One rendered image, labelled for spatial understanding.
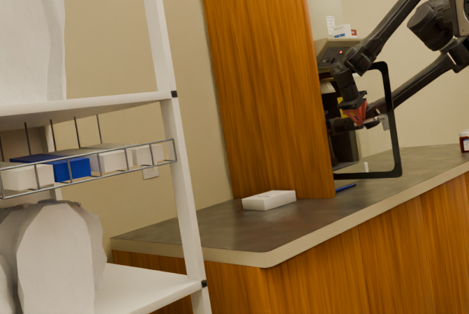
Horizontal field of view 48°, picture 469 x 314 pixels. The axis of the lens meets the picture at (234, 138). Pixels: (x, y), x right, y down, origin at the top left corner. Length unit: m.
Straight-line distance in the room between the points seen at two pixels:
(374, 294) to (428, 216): 0.48
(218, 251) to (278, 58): 0.83
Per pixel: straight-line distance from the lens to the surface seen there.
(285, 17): 1.95
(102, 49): 1.92
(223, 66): 2.16
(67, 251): 1.10
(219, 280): 1.46
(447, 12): 1.46
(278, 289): 1.40
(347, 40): 2.06
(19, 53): 1.06
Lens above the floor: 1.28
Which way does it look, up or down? 2 degrees down
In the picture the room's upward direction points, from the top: 9 degrees counter-clockwise
